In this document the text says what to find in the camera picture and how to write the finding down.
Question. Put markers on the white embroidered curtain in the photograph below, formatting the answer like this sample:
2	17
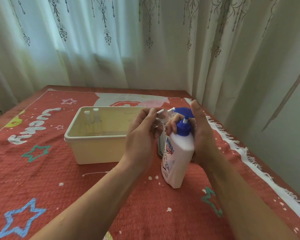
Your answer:
140	47

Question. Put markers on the person's right forearm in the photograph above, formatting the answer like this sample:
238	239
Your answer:
242	204

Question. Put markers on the person's left forearm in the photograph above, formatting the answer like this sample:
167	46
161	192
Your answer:
95	202

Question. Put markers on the person's right thumb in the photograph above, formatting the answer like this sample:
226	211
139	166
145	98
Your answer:
197	113

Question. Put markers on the cream plastic storage bin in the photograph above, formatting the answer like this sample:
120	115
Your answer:
97	147

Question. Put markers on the white pump bottle blue cap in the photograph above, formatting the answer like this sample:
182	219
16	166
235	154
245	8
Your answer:
177	157

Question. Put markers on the small clear spray bottle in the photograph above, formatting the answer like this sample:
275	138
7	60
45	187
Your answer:
163	117

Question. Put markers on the small clear bottle white cap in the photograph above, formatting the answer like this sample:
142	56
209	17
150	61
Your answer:
88	123
97	122

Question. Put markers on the person's right hand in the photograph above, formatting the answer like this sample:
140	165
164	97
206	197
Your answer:
205	142

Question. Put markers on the person's left hand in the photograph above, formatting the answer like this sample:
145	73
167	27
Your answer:
140	142

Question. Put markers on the person's left thumb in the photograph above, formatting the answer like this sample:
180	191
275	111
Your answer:
158	131

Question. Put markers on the red star-patterned table cloth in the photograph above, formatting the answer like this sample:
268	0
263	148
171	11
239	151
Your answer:
52	172

